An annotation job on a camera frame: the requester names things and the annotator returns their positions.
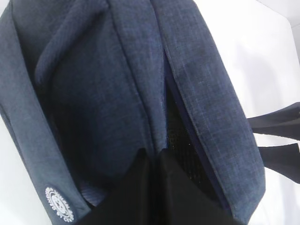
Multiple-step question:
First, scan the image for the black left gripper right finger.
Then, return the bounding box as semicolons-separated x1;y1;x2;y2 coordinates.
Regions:
158;153;234;225

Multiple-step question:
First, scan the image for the dark blue fabric bag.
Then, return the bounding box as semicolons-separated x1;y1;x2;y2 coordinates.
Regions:
0;0;300;225

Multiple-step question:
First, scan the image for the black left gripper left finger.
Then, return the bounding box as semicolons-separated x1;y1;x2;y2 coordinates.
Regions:
76;149;154;225

